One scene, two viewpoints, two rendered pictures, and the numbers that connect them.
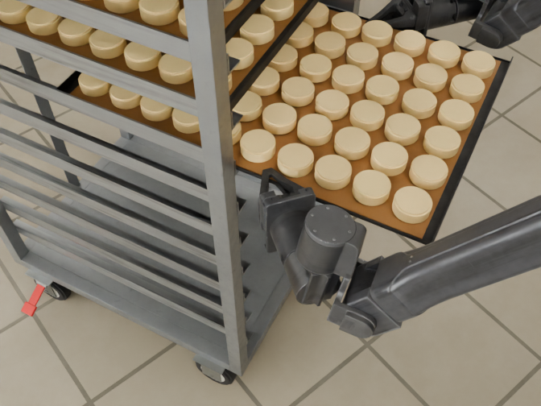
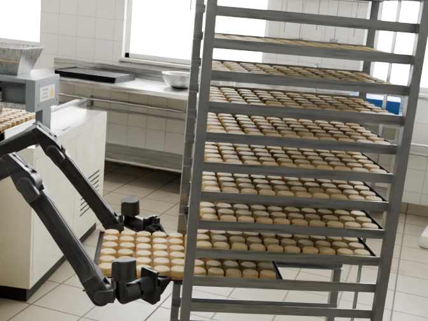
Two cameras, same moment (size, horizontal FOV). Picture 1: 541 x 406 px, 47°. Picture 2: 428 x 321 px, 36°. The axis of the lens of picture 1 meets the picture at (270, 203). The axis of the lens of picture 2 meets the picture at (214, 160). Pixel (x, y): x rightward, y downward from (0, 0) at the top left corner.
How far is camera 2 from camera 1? 278 cm
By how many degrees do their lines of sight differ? 108
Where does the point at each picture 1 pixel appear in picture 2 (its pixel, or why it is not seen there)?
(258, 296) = not seen: outside the picture
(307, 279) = not seen: hidden behind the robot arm
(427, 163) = (111, 238)
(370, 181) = (128, 232)
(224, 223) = not seen: hidden behind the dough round
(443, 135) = (110, 244)
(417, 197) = (111, 232)
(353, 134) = (144, 239)
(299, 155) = (158, 234)
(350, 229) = (125, 200)
